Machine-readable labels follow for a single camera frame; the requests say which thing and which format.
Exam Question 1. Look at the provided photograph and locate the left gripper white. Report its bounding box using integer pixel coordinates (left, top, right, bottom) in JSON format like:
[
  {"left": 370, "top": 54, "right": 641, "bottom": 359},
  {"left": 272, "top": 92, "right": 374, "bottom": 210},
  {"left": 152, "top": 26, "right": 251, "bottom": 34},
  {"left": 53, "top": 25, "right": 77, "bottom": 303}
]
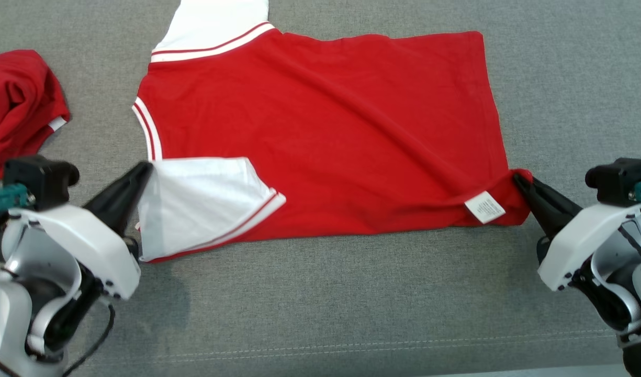
[{"left": 6, "top": 161, "right": 154, "bottom": 301}]

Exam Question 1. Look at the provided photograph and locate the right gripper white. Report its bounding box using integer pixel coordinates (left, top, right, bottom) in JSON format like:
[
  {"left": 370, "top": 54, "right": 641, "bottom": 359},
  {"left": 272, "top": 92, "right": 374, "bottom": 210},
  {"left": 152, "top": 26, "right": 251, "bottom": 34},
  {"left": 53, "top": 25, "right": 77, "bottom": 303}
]
[{"left": 513, "top": 172, "right": 641, "bottom": 292}]

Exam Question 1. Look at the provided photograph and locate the red shorts white stripe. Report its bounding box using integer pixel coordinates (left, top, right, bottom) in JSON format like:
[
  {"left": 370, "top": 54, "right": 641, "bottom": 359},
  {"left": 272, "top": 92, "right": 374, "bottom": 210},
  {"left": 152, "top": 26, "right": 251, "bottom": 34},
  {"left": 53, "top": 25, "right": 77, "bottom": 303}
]
[{"left": 0, "top": 49, "right": 71, "bottom": 180}]

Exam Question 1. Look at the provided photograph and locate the red white number jersey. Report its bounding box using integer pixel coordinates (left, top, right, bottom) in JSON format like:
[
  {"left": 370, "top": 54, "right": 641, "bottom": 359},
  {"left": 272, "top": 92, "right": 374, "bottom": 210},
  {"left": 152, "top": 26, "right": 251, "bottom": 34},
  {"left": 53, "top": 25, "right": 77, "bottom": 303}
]
[{"left": 132, "top": 0, "right": 534, "bottom": 263}]

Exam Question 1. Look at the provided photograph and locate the grey fabric sofa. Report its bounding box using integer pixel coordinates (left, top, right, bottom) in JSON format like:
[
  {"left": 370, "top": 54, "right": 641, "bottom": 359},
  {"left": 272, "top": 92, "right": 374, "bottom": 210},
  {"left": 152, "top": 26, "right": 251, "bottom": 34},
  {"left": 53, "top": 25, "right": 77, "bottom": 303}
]
[{"left": 0, "top": 0, "right": 641, "bottom": 377}]

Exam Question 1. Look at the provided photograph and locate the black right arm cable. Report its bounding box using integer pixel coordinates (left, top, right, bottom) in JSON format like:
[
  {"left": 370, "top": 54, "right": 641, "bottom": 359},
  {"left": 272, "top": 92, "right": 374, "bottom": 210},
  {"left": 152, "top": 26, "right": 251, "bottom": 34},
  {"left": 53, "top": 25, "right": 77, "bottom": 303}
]
[{"left": 616, "top": 212, "right": 641, "bottom": 257}]

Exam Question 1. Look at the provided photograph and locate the teal left camera connector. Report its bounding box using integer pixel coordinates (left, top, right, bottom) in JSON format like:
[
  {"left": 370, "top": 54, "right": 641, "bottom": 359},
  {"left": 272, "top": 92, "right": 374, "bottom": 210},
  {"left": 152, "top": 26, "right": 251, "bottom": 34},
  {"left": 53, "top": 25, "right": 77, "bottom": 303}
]
[{"left": 0, "top": 183, "right": 37, "bottom": 216}]

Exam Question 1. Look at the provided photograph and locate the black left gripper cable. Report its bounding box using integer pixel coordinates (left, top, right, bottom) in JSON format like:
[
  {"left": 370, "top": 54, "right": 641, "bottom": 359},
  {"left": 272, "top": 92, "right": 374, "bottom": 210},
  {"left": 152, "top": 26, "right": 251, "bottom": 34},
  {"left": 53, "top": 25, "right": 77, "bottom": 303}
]
[{"left": 61, "top": 303, "right": 117, "bottom": 377}]

